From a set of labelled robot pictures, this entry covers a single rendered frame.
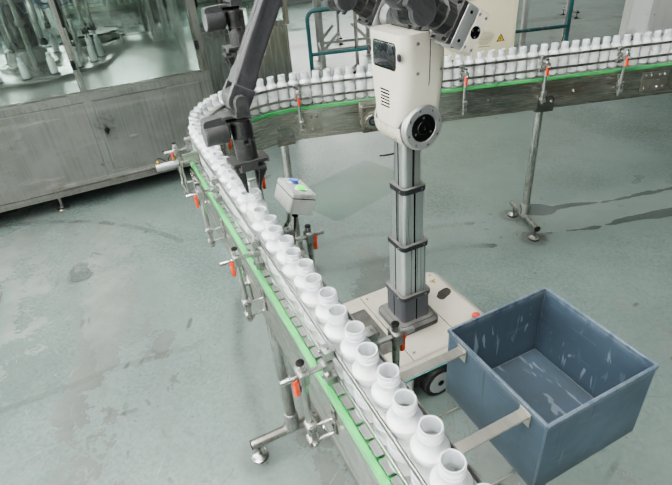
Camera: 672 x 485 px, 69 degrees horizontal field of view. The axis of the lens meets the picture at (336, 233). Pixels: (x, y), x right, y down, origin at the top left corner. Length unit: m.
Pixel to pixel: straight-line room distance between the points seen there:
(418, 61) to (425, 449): 1.18
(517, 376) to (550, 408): 0.12
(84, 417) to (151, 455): 0.43
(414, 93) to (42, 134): 3.21
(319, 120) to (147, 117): 1.93
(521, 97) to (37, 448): 2.94
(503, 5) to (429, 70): 3.73
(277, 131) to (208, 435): 1.52
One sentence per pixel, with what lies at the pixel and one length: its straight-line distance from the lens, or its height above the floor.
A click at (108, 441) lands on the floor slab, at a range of 2.48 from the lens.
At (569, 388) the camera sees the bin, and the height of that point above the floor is 0.73.
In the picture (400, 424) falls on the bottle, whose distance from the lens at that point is 0.82.
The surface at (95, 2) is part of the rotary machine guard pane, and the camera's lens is 4.17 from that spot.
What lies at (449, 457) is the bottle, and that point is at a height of 1.15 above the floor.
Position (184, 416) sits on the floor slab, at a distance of 2.42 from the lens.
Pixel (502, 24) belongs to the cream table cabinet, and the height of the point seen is 0.87.
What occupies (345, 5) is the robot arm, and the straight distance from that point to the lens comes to 1.81.
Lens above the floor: 1.78
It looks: 32 degrees down
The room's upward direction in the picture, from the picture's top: 5 degrees counter-clockwise
